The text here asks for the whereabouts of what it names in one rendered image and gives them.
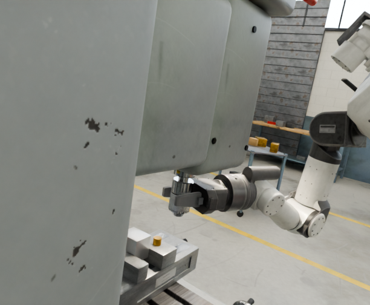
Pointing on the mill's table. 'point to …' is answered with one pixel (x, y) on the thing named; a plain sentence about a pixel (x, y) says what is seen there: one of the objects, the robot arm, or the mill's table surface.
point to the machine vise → (128, 298)
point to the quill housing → (237, 88)
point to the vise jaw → (161, 255)
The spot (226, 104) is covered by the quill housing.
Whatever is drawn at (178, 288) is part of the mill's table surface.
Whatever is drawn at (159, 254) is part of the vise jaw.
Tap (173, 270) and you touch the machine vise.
